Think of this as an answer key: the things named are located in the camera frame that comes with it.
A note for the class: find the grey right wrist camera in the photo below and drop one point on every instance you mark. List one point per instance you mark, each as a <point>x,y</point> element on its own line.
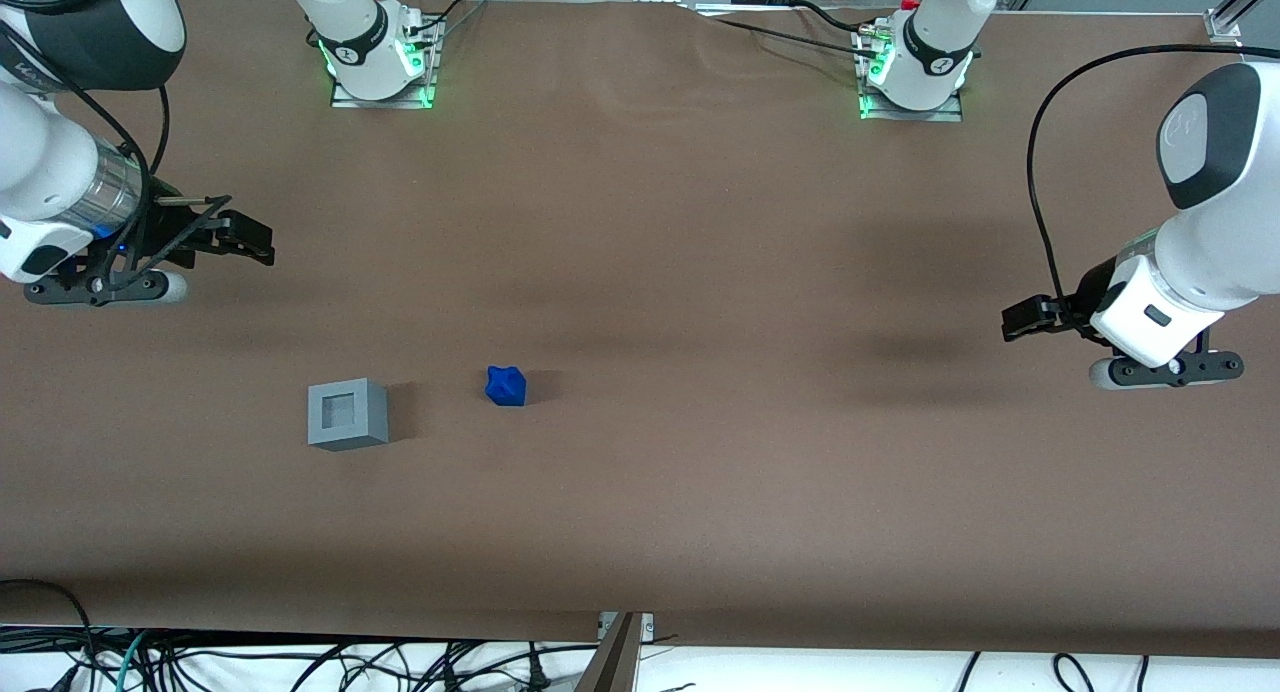
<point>100,290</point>

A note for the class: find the gray cube base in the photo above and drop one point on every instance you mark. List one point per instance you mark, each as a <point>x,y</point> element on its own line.
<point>346,417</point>

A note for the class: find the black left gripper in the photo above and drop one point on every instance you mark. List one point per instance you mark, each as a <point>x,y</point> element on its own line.
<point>1088,293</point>

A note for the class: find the aluminium corner post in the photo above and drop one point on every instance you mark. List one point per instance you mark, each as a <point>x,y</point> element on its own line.
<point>1235,12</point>

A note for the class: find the aluminium profile beam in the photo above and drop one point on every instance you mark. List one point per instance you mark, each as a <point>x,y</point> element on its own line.
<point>612,662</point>

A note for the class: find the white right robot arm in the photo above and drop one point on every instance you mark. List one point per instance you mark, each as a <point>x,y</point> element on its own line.
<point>40,162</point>

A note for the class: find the brown paper table cover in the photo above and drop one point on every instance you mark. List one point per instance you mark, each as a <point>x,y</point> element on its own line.
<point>700,272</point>

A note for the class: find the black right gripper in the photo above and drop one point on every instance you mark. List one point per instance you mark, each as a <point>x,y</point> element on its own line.
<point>166,219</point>

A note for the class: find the blue plastic part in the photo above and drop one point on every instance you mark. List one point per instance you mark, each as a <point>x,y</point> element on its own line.
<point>506,387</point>

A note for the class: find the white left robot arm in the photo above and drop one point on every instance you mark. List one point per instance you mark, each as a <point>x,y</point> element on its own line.
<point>1220,242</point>

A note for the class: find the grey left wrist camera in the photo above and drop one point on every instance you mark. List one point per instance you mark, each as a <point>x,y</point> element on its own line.
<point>1165,370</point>

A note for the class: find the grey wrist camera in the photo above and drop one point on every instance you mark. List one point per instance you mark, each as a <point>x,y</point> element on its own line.
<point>1165,370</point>
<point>100,290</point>

